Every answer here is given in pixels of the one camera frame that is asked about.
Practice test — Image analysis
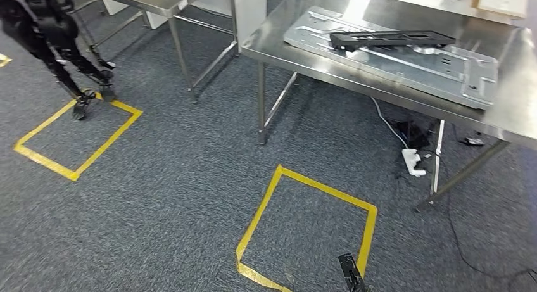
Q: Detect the black floor cable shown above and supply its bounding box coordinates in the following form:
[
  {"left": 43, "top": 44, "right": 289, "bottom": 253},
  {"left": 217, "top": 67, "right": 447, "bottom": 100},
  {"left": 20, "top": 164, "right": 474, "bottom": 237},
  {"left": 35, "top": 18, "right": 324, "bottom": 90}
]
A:
[{"left": 436, "top": 151, "right": 537, "bottom": 282}]

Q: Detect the long black plastic part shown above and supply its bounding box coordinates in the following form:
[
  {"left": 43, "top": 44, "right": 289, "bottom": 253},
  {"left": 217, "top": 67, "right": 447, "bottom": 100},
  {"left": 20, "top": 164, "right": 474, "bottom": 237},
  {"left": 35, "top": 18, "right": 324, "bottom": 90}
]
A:
[{"left": 329, "top": 30, "right": 457, "bottom": 53}]

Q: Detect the cardboard tray with white sheet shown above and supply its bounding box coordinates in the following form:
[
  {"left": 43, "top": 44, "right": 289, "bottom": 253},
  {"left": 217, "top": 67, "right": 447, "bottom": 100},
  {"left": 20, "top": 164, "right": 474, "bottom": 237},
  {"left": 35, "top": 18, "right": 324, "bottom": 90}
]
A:
[{"left": 471, "top": 0, "right": 530, "bottom": 20}]

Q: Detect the black power adapter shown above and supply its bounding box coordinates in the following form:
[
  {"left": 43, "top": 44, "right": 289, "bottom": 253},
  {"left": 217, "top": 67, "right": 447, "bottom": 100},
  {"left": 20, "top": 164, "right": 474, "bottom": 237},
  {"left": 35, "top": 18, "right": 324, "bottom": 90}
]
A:
[{"left": 392, "top": 118, "right": 433, "bottom": 151}]

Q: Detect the yellow floor tape square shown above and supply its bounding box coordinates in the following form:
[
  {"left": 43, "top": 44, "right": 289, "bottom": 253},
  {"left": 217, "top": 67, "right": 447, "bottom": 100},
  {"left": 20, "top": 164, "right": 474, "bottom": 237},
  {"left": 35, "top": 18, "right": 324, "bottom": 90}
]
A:
[{"left": 12, "top": 92, "right": 144, "bottom": 182}]

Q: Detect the stainless steel workbench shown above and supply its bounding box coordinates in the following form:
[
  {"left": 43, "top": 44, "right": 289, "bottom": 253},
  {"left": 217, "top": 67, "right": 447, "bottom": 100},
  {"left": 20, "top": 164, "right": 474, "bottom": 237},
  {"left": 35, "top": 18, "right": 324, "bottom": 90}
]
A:
[{"left": 241, "top": 0, "right": 537, "bottom": 213}]

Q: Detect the white power cable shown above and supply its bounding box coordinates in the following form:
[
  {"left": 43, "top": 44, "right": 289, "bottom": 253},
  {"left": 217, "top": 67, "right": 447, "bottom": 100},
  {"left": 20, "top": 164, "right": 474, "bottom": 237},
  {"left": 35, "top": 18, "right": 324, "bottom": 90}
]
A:
[{"left": 370, "top": 96, "right": 410, "bottom": 150}]

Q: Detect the stamped grey metal panel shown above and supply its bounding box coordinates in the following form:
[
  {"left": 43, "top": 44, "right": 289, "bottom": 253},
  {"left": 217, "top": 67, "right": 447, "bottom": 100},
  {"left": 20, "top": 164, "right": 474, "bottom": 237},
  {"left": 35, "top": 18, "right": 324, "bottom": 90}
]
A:
[{"left": 283, "top": 5, "right": 500, "bottom": 111}]

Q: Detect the white power strip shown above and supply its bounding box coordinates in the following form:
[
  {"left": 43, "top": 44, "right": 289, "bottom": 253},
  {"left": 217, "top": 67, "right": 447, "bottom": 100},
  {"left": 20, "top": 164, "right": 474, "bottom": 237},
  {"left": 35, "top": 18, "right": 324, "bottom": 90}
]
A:
[{"left": 401, "top": 148, "right": 429, "bottom": 179}]

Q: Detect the small black device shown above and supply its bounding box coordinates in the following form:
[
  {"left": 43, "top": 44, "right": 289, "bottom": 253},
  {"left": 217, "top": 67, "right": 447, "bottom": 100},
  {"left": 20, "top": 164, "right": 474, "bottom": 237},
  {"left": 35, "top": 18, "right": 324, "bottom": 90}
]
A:
[{"left": 458, "top": 136, "right": 486, "bottom": 148}]

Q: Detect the white table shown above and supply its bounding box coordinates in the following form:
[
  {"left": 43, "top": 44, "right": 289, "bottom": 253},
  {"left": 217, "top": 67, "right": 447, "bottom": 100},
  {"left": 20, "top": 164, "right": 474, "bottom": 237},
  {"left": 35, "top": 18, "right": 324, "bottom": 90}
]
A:
[{"left": 375, "top": 0, "right": 530, "bottom": 27}]

